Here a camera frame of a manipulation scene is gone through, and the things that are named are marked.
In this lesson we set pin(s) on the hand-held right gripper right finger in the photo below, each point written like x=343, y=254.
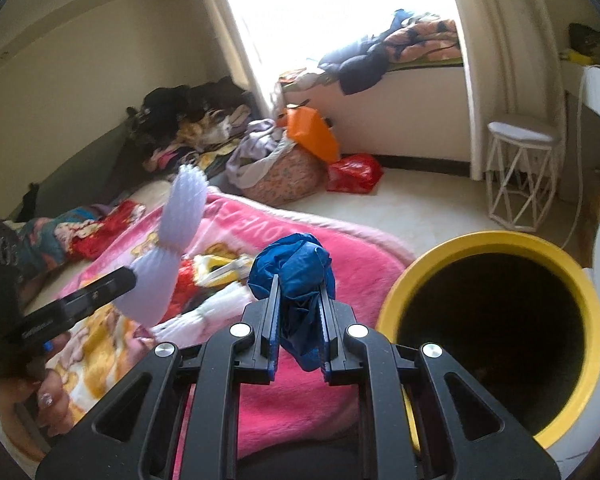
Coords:
x=324, y=332

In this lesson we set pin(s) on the cream curtain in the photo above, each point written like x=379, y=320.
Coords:
x=510, y=60
x=240, y=50

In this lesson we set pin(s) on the orange patterned blanket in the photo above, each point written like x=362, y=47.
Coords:
x=420, y=40

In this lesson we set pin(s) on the white window seat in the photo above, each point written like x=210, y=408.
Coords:
x=410, y=110

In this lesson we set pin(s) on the floral fabric basket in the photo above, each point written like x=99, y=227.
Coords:
x=290, y=175

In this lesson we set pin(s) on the pile of clothes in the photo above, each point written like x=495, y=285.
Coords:
x=190, y=110

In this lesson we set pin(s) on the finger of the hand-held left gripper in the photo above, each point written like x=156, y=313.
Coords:
x=107, y=287

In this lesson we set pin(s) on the yellow trash bin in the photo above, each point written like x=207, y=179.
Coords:
x=480, y=240

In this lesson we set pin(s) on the orange bag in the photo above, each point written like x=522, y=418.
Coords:
x=312, y=132

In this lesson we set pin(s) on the blue plastic bag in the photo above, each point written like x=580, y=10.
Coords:
x=295, y=265

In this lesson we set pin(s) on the dark navy jacket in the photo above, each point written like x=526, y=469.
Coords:
x=355, y=65

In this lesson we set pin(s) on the red plastic bag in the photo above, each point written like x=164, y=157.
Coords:
x=352, y=172

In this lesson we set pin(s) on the person's left hand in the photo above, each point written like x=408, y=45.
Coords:
x=50, y=400

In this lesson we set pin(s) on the colourful printed quilt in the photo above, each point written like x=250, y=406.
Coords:
x=80, y=232

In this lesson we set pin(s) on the pink bear print blanket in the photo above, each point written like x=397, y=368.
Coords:
x=370, y=260

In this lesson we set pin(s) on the lavender garment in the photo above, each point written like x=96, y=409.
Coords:
x=260, y=145

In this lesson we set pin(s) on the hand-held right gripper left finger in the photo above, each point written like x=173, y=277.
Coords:
x=274, y=330

